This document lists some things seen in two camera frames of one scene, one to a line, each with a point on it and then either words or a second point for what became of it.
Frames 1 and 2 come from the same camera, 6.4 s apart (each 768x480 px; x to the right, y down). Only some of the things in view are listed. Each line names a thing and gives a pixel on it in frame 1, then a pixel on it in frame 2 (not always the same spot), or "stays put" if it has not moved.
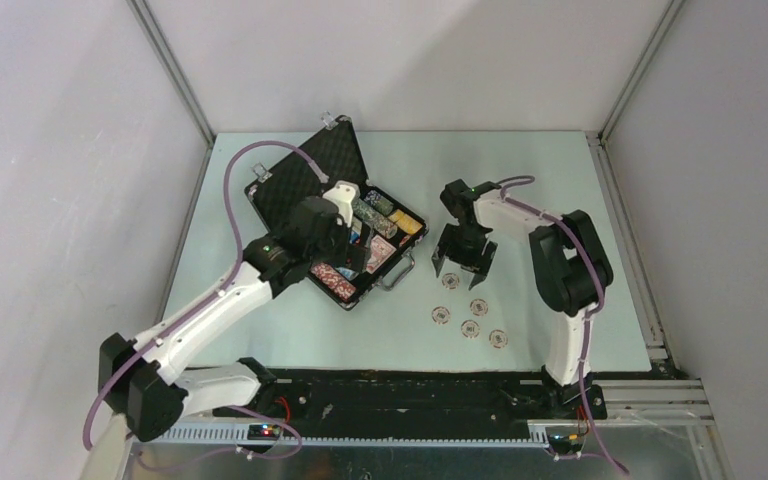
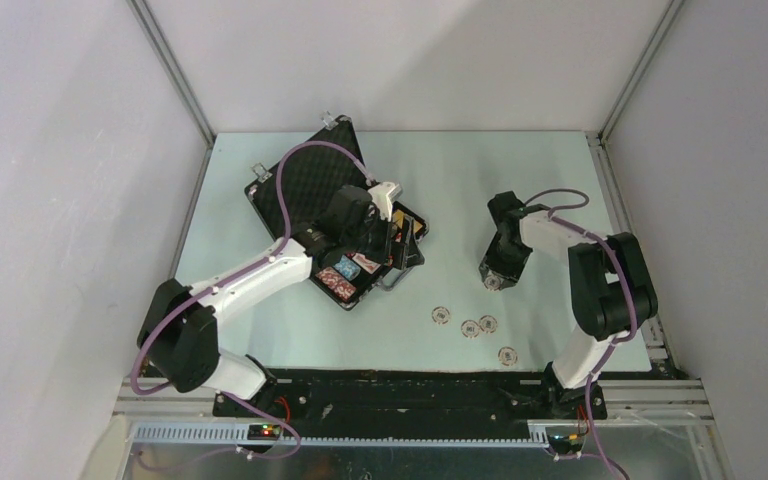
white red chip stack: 470,328 -> 507,356
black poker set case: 340,153 stays put
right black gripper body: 465,245 -> 505,260
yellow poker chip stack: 405,222 stays put
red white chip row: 332,279 stays put
